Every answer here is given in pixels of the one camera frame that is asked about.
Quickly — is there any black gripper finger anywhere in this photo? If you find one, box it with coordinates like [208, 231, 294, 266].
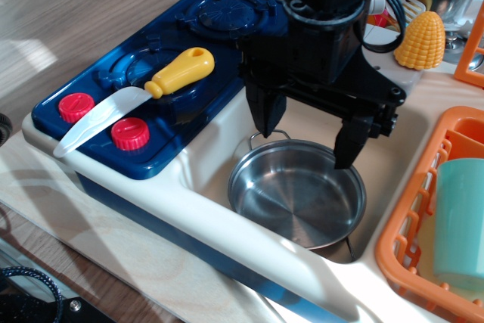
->
[334, 115, 374, 169]
[246, 83, 287, 138]

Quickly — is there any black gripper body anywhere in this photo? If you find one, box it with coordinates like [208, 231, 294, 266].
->
[237, 0, 406, 138]

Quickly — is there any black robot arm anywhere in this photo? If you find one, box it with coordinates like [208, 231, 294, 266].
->
[237, 0, 407, 169]

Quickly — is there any small steel pan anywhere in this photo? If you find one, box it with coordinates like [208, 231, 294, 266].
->
[228, 132, 367, 250]

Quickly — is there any blue toy stove top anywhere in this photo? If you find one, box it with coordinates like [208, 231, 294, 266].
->
[31, 0, 287, 180]

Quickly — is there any cream toy kitchen sink unit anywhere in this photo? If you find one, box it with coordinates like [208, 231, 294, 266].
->
[21, 23, 484, 323]

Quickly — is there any red stove knob right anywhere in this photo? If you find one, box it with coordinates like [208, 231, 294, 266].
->
[110, 117, 150, 151]

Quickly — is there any red stove knob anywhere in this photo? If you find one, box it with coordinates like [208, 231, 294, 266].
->
[110, 117, 150, 151]
[58, 92, 95, 123]

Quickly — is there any red stove knob left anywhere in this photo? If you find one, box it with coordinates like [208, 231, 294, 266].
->
[58, 92, 95, 123]

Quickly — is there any white toy spatula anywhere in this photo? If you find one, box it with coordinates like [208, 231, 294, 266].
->
[399, 0, 426, 25]

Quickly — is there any yellow toy corn cob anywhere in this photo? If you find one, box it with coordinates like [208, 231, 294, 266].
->
[394, 11, 445, 70]

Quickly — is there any orange plastic stand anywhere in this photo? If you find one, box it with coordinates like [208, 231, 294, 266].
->
[454, 4, 484, 89]

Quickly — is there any orange dish rack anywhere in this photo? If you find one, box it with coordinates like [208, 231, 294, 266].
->
[375, 106, 483, 322]

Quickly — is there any teal plastic cup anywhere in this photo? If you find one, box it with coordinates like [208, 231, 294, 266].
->
[433, 158, 483, 291]

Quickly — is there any toy knife yellow handle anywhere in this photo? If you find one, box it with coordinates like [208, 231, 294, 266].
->
[53, 47, 215, 158]

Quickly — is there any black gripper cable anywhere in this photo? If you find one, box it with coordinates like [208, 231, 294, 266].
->
[361, 0, 407, 54]

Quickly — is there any black braided cable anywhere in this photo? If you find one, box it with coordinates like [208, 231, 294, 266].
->
[0, 266, 64, 323]

